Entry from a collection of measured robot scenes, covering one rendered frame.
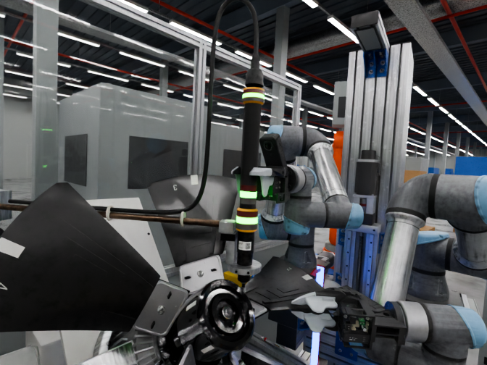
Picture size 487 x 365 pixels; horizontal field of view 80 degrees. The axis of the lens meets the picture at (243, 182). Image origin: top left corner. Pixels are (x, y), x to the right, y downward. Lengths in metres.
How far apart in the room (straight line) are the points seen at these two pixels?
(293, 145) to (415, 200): 0.47
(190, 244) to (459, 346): 0.56
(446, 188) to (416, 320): 0.32
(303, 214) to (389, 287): 0.27
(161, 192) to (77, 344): 0.35
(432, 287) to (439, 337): 0.55
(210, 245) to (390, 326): 0.38
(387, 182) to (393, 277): 0.67
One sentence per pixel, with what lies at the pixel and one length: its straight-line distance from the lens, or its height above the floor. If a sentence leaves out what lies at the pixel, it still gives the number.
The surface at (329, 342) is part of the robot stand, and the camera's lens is 1.43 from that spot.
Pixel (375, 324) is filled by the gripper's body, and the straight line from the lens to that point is 0.66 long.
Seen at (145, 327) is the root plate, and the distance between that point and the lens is 0.57.
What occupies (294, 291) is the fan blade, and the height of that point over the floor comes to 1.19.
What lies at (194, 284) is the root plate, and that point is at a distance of 0.62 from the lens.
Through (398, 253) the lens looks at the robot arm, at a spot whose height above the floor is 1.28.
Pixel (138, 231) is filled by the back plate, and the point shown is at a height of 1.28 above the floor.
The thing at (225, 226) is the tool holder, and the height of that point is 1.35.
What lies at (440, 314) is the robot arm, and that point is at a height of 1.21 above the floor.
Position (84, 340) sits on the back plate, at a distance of 0.74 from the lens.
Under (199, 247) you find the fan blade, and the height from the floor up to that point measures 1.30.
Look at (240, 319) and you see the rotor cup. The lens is 0.56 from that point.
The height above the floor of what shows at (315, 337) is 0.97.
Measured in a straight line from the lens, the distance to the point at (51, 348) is 1.05.
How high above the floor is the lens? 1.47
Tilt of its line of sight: 3 degrees down
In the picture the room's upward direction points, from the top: 3 degrees clockwise
